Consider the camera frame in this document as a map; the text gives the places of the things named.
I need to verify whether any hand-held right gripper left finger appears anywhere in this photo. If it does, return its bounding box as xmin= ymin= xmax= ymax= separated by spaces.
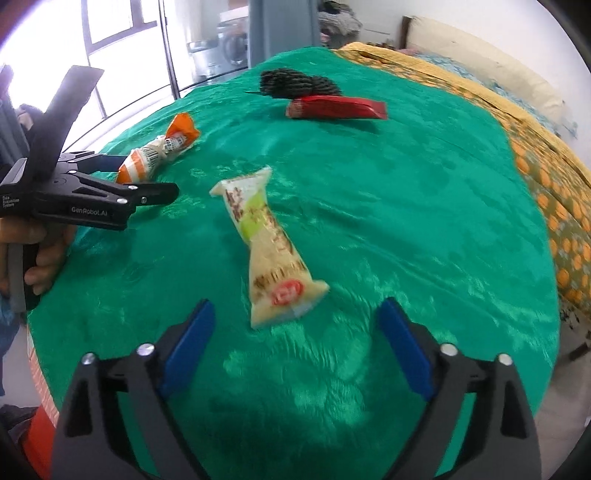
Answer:
xmin=51 ymin=298 xmax=217 ymax=480

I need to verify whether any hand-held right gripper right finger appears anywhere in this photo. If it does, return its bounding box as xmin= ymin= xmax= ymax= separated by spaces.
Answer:
xmin=375 ymin=296 xmax=542 ymax=480

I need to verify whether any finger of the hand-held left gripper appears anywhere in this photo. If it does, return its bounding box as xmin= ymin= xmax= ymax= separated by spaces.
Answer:
xmin=69 ymin=173 xmax=180 ymax=209
xmin=59 ymin=151 xmax=126 ymax=173

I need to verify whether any orange white snack packet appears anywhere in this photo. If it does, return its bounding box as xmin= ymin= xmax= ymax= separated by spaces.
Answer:
xmin=115 ymin=112 xmax=201 ymax=184

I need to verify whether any cream snack wrapper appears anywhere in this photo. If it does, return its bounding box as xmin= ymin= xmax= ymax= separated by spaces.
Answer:
xmin=209 ymin=166 xmax=331 ymax=330

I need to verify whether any long red snack wrapper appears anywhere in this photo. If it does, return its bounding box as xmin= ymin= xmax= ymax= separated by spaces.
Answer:
xmin=285 ymin=96 xmax=389 ymax=121

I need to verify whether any person's left hand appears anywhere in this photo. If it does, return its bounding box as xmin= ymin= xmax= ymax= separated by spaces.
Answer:
xmin=0 ymin=216 xmax=78 ymax=296

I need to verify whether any window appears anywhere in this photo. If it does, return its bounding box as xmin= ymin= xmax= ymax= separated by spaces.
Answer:
xmin=83 ymin=0 xmax=162 ymax=121

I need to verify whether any blue cloth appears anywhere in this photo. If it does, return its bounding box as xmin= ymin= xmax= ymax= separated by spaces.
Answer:
xmin=0 ymin=295 xmax=24 ymax=361

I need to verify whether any green tablecloth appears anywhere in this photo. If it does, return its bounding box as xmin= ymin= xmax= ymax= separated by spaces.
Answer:
xmin=27 ymin=46 xmax=561 ymax=480

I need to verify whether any washing machine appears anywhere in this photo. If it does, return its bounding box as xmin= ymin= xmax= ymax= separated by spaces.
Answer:
xmin=187 ymin=18 xmax=250 ymax=81

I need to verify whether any dark bed leg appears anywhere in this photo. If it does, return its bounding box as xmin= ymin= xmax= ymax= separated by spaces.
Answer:
xmin=568 ymin=330 xmax=591 ymax=361

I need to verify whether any grey pillar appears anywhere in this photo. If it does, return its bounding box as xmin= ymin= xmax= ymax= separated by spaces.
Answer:
xmin=247 ymin=0 xmax=321 ymax=70

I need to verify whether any pile of clothes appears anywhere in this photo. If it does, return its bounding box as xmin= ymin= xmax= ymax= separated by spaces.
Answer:
xmin=318 ymin=0 xmax=363 ymax=38

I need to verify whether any blue floral pillow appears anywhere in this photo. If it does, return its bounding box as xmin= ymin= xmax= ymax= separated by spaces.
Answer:
xmin=416 ymin=51 xmax=578 ymax=139

